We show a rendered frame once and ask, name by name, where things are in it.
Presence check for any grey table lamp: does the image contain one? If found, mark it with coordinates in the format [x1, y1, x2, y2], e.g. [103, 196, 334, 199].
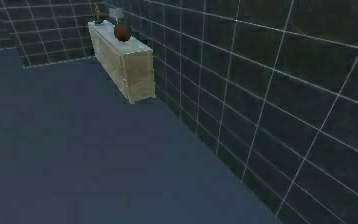
[108, 7, 125, 25]

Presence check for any orange figurine on blue base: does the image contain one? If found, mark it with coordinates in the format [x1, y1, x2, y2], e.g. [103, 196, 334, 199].
[93, 3, 105, 25]

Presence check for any brown ball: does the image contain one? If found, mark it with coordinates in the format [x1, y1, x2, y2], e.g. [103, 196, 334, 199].
[113, 23, 132, 43]

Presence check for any beige chest of drawers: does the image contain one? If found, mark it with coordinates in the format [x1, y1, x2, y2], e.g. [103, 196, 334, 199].
[87, 19, 157, 105]

